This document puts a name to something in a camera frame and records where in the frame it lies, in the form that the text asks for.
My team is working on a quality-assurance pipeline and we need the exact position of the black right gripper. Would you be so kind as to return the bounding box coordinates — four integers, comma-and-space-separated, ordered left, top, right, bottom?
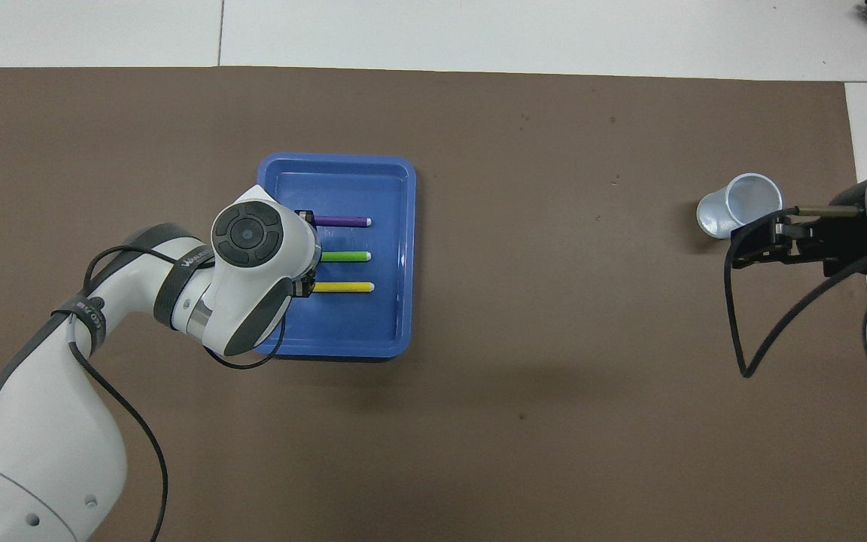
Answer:
729, 182, 867, 277

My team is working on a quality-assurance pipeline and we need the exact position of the blue plastic tray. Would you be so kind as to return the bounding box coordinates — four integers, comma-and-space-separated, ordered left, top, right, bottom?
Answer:
251, 153, 417, 359

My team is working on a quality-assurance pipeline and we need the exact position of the translucent plastic cup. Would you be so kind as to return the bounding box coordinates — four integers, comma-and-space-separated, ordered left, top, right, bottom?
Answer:
696, 173, 785, 241

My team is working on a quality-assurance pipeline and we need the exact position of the brown table mat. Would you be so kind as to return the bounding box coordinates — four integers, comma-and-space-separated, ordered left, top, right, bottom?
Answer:
0, 66, 867, 542

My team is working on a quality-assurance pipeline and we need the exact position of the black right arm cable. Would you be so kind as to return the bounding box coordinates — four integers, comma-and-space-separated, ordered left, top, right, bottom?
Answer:
723, 205, 867, 379

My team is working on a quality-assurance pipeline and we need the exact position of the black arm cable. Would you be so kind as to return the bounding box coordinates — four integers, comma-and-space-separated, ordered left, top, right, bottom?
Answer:
65, 245, 289, 542
723, 205, 867, 379

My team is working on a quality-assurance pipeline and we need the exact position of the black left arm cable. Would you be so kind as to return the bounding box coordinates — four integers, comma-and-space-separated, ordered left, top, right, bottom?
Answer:
65, 245, 289, 542

